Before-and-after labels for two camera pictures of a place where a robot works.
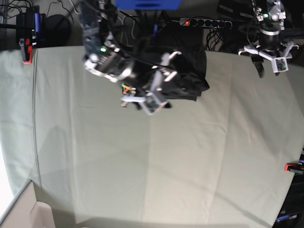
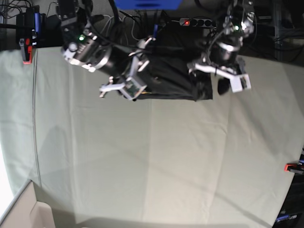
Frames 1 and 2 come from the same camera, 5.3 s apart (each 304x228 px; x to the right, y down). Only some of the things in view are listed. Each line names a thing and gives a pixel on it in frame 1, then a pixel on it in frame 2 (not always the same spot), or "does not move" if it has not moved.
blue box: (148, 4) does not move
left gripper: (154, 99) → (125, 66)
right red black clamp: (297, 168) does not move
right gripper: (270, 46) → (223, 58)
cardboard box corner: (24, 211) does not move
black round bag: (57, 31) does not move
